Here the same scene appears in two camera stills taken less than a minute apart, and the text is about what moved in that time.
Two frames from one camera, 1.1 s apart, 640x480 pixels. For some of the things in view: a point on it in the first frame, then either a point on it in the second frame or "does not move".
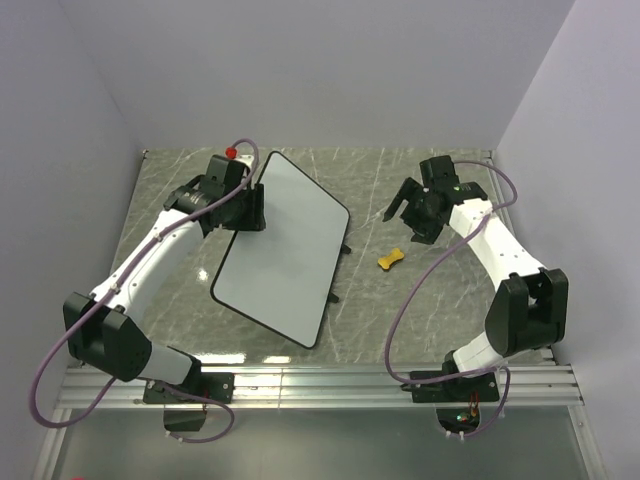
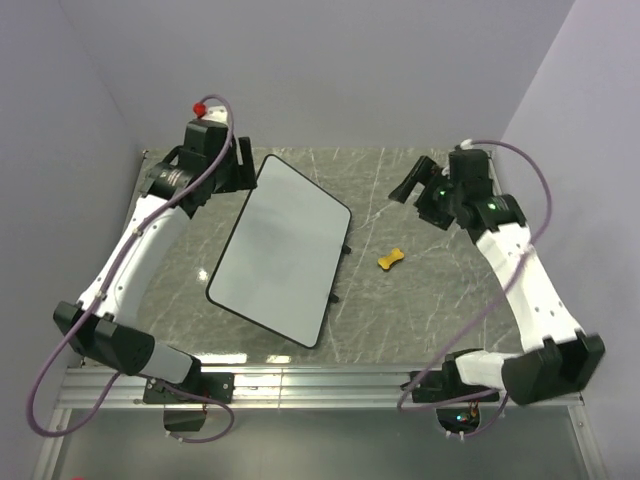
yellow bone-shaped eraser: [385, 262] does not move
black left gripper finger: [258, 207] to [248, 178]
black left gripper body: [240, 214] to [228, 172]
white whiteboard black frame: [284, 276] does not move
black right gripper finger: [425, 236] to [430, 213]
